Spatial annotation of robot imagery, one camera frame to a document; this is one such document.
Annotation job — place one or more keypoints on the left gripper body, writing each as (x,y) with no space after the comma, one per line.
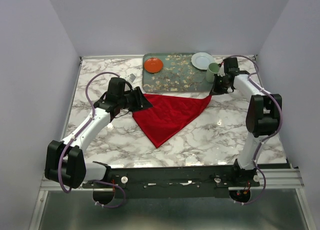
(127,100)

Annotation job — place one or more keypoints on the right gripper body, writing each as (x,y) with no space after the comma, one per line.
(219,87)

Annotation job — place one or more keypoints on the red cloth napkin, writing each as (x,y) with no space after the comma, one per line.
(168,115)

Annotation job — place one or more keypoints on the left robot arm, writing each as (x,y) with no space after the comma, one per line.
(65,162)

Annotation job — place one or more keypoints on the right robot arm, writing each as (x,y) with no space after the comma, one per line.
(264,117)

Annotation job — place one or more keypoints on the green cup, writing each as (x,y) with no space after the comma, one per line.
(212,70)

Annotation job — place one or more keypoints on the light blue plate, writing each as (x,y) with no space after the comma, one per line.
(202,60)

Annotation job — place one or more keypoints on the orange saucer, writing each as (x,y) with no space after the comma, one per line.
(153,65)

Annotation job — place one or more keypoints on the floral teal serving tray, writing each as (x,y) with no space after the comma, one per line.
(177,75)

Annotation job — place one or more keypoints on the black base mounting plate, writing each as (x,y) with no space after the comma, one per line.
(179,182)

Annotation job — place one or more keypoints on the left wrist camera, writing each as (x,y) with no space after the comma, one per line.
(131,78)

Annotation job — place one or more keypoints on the aluminium frame rail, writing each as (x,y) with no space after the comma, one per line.
(275,179)

